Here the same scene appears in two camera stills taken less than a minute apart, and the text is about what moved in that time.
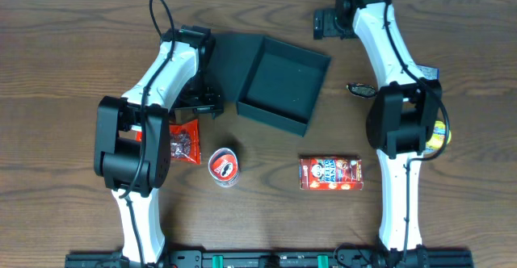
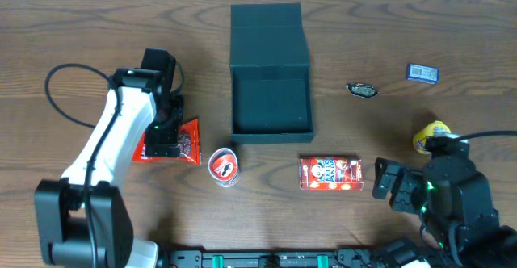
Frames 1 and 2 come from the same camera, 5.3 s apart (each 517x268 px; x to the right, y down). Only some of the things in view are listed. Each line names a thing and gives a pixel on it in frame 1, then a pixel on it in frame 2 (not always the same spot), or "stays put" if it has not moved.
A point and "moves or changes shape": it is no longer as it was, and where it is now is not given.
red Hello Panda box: x=330 y=173 stays put
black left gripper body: x=200 y=99 -> x=162 y=150
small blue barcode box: x=429 y=73 stays put
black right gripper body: x=323 y=26 -> x=400 y=190
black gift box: x=271 y=81 moves or changes shape
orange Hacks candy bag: x=184 y=141 stays put
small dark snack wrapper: x=361 y=90 stays put
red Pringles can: x=223 y=166 stays put
